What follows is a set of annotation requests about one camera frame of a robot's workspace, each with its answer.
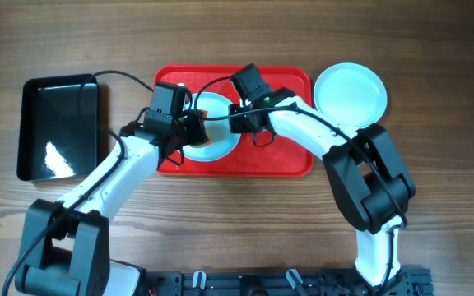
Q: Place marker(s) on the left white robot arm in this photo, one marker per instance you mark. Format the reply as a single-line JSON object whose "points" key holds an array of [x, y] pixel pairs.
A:
{"points": [[65, 243]]}

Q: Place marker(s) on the black water tray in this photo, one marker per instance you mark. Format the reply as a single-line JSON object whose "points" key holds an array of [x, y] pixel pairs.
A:
{"points": [[58, 136]]}

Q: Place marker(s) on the red serving tray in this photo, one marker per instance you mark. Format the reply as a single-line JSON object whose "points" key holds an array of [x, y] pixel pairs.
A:
{"points": [[281, 159]]}

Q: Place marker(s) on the orange and green sponge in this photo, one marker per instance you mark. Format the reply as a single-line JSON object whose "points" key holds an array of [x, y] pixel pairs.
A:
{"points": [[201, 138]]}

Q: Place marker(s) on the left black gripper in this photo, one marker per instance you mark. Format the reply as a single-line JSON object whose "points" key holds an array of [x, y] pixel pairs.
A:
{"points": [[197, 134]]}

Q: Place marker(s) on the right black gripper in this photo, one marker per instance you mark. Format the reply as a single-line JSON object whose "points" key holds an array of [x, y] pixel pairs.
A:
{"points": [[237, 126]]}

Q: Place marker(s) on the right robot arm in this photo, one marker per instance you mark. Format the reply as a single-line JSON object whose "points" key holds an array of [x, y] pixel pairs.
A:
{"points": [[370, 183]]}

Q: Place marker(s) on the light blue plate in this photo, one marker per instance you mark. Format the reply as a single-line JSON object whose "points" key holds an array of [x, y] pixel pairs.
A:
{"points": [[221, 140], [350, 94]]}

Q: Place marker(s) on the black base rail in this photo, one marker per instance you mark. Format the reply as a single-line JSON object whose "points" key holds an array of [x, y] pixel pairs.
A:
{"points": [[327, 282]]}

